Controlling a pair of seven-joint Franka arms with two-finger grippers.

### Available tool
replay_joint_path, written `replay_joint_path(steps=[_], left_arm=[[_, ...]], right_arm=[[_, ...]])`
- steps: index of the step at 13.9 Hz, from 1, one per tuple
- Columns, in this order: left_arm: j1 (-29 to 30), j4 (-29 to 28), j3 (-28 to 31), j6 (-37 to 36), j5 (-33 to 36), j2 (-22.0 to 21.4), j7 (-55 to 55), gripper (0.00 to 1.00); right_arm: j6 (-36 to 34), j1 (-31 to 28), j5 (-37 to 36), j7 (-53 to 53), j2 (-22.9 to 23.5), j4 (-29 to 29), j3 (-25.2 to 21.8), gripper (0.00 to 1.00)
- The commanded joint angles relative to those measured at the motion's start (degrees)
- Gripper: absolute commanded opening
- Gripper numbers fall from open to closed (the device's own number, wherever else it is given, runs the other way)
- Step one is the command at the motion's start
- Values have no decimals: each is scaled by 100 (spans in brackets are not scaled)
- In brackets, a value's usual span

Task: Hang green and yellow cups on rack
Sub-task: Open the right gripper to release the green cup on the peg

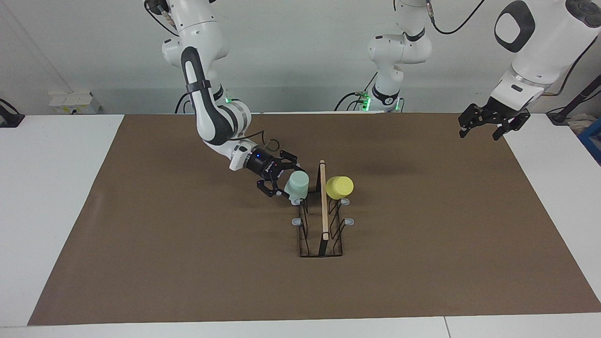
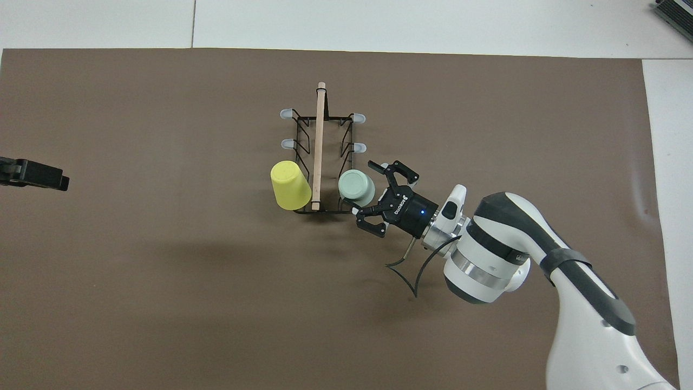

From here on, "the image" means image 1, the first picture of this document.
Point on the black stand pole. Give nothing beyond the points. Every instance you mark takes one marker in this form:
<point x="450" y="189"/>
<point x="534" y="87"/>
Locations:
<point x="575" y="101"/>

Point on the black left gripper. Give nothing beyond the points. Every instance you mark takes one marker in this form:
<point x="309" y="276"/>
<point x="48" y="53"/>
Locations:
<point x="500" y="113"/>

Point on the pale green plastic cup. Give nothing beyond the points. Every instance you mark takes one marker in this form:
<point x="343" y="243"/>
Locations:
<point x="297" y="185"/>

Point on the brown table mat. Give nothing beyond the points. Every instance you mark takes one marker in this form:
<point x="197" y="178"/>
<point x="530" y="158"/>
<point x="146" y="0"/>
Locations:
<point x="235" y="281"/>

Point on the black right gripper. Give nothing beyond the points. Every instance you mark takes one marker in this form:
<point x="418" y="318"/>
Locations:
<point x="263" y="164"/>

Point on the blue box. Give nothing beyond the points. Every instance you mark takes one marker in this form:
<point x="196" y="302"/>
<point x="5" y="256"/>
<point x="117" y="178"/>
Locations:
<point x="591" y="141"/>

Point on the yellow plastic cup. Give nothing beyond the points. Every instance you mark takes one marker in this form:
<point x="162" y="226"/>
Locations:
<point x="339" y="187"/>

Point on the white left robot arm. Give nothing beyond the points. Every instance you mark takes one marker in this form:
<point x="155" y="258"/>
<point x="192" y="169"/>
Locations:
<point x="540" y="42"/>

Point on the crumpled clear plastic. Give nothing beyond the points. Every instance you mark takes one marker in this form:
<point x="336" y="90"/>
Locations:
<point x="580" y="124"/>

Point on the white wall socket strip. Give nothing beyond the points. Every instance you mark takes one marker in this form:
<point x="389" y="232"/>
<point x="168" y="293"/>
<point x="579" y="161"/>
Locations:
<point x="70" y="101"/>

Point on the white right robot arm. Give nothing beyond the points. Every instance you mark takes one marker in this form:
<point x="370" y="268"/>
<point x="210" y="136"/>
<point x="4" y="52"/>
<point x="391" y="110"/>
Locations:
<point x="206" y="112"/>

